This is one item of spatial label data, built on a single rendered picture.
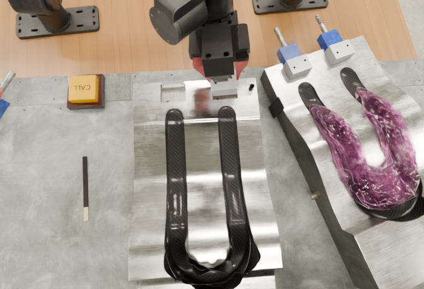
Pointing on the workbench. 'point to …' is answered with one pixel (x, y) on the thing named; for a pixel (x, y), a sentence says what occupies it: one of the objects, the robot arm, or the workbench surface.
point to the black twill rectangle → (276, 107)
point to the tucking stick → (85, 188)
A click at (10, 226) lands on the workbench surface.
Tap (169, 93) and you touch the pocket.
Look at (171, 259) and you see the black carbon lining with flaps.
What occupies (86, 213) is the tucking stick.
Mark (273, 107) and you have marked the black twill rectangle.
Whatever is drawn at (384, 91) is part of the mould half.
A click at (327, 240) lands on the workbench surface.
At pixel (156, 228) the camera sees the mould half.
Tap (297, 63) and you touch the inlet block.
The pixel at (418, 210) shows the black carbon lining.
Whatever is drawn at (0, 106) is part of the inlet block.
